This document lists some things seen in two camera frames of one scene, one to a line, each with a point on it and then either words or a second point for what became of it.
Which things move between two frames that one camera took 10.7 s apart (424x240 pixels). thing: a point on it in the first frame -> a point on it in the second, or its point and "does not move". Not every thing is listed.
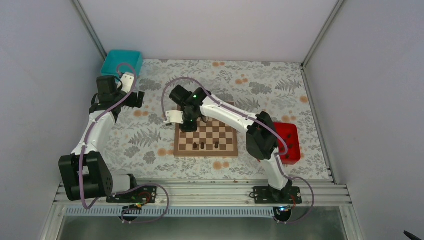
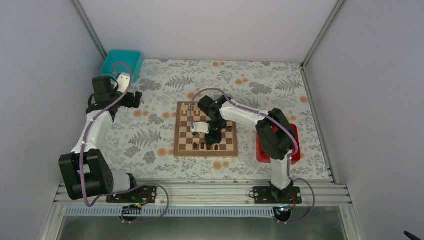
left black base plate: x=140 y=194 does not move
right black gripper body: x=193 y=126 -> x=219 y=124
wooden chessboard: x=212 y=137 does not move
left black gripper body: x=132 y=102 does not move
